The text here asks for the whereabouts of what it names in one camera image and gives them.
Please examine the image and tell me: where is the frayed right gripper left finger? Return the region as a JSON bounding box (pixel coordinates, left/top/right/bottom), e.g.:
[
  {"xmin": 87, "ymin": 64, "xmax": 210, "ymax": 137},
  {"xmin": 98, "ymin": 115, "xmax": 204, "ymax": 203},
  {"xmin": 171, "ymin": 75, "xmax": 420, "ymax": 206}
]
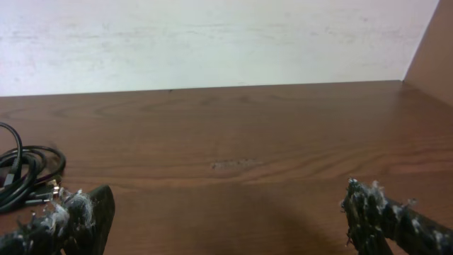
[{"xmin": 1, "ymin": 185, "xmax": 115, "ymax": 255}]

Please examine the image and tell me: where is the black cable bundle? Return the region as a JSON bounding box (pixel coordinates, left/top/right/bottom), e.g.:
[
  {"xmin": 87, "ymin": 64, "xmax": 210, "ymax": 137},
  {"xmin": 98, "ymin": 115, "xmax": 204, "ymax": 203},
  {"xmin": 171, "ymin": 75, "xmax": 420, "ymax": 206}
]
[{"xmin": 0, "ymin": 121, "xmax": 67, "ymax": 215}]

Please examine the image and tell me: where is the frayed right gripper right finger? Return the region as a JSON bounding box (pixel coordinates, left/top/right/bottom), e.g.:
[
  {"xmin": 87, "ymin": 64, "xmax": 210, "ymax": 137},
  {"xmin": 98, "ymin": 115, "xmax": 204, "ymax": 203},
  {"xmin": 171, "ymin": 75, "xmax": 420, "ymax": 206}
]
[{"xmin": 340, "ymin": 178, "xmax": 452, "ymax": 255}]

